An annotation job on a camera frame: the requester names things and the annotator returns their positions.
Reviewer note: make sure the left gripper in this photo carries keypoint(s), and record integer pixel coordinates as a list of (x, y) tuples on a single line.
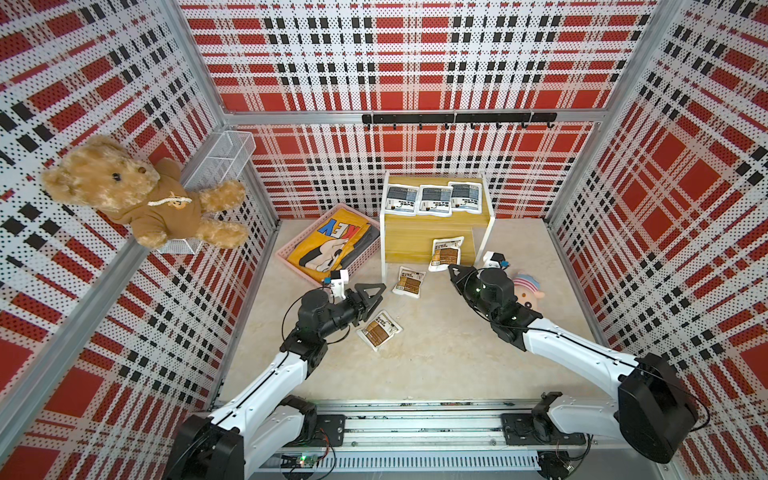
[(365, 306)]

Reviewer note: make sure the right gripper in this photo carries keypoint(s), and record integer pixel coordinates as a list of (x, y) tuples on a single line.
[(463, 279)]

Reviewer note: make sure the brown coffee bag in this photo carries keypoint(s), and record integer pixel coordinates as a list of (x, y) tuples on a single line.
[(445, 252), (409, 282), (379, 330)]

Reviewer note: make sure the grey coffee bag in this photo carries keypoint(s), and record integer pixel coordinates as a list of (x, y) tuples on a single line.
[(434, 200), (400, 200), (466, 197)]

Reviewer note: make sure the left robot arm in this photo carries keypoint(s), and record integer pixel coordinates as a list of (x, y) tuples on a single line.
[(235, 440)]

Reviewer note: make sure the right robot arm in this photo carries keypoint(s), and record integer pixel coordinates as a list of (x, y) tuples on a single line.
[(648, 407)]

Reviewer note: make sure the yellow two-tier shelf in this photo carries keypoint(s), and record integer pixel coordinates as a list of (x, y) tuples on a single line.
[(408, 239)]

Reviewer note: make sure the yellow printed cloth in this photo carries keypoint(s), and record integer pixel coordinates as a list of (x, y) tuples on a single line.
[(333, 243)]

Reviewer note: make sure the plush doll head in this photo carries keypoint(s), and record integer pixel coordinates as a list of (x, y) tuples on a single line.
[(527, 290)]

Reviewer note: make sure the pink plastic basket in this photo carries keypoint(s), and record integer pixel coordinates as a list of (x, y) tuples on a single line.
[(336, 264)]

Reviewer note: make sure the small circuit board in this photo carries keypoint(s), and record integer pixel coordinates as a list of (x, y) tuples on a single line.
[(299, 461)]

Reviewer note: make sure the brown teddy bear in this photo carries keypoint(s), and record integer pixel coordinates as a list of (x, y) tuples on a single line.
[(147, 197)]

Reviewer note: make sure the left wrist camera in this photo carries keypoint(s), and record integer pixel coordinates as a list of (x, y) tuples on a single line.
[(336, 283)]

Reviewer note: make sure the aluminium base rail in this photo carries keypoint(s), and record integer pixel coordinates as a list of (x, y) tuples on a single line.
[(388, 437)]

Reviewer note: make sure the black wall hook rail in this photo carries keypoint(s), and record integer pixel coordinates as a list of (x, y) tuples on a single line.
[(445, 119)]

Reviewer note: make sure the white wire basket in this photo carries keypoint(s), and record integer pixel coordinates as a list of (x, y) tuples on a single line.
[(223, 156)]

